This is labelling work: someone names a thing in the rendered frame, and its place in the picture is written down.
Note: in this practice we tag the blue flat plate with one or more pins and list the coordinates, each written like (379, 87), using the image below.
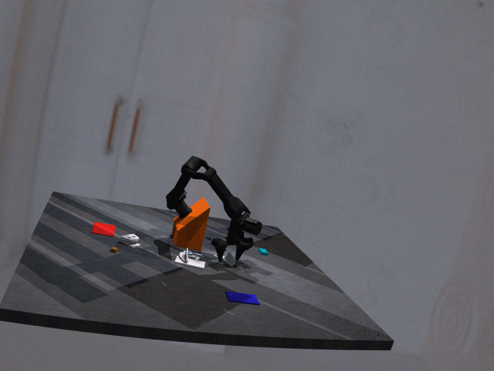
(242, 298)

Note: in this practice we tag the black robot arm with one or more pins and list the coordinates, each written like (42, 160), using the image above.
(232, 205)

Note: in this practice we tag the white metal mounting plate with holes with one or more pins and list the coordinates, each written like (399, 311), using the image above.
(195, 256)

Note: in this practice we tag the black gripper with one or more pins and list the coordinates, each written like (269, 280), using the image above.
(220, 245)

